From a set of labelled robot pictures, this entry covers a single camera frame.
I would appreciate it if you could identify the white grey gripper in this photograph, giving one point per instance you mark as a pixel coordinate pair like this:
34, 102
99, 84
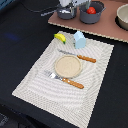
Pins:
75, 3

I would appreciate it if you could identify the red toy tomato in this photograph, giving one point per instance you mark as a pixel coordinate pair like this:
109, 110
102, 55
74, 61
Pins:
91, 10

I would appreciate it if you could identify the grey pot with lid handles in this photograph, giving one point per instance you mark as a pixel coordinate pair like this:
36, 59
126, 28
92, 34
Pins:
91, 18

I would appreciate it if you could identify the yellow toy banana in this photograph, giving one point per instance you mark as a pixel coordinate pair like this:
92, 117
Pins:
60, 37

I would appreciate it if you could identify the beige bowl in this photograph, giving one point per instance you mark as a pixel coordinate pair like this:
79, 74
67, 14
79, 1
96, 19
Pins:
122, 14

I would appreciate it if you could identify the round beige plate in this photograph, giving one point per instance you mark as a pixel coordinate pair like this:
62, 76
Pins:
68, 66

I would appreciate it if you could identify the grey saucepan with handle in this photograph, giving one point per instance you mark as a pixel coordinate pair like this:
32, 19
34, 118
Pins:
65, 13

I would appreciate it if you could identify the knife with wooden handle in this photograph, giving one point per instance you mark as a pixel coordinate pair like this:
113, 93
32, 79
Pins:
79, 56

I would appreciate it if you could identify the fork with wooden handle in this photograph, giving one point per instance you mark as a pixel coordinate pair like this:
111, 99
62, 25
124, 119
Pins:
66, 80

